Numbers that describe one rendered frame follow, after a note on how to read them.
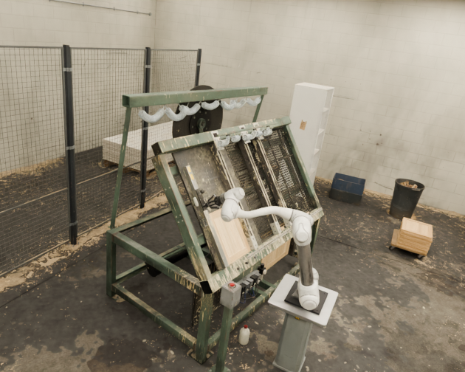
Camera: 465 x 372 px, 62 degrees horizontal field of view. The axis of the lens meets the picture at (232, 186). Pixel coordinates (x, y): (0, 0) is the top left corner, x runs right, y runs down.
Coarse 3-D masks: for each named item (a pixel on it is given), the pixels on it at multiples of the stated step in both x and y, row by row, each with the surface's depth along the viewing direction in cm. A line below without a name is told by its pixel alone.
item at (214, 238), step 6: (186, 168) 335; (186, 174) 337; (192, 180) 336; (192, 186) 336; (198, 198) 335; (204, 210) 336; (204, 216) 335; (210, 222) 337; (210, 228) 335; (210, 234) 336; (216, 234) 338; (216, 240) 336; (216, 246) 335; (216, 252) 337; (222, 252) 337; (222, 258) 335; (222, 264) 336; (228, 264) 338
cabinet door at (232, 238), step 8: (216, 216) 348; (216, 224) 345; (224, 224) 353; (232, 224) 361; (240, 224) 368; (216, 232) 342; (224, 232) 350; (232, 232) 358; (240, 232) 365; (224, 240) 347; (232, 240) 355; (240, 240) 362; (224, 248) 344; (232, 248) 352; (240, 248) 359; (248, 248) 367; (232, 256) 348; (240, 256) 355
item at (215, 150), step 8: (216, 144) 363; (216, 152) 366; (216, 160) 368; (224, 168) 367; (224, 176) 367; (224, 184) 369; (232, 184) 369; (248, 224) 368; (248, 232) 366; (248, 240) 368; (256, 248) 367
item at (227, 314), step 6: (228, 312) 314; (222, 318) 320; (228, 318) 316; (222, 324) 322; (228, 324) 320; (222, 330) 323; (228, 330) 323; (222, 336) 325; (228, 336) 327; (222, 342) 327; (222, 348) 329; (222, 354) 331; (216, 360) 337; (222, 360) 334; (216, 366) 339; (222, 366) 338
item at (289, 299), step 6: (294, 282) 349; (294, 288) 341; (288, 294) 332; (324, 294) 338; (288, 300) 325; (294, 300) 326; (324, 300) 331; (300, 306) 321; (318, 306) 323; (318, 312) 316
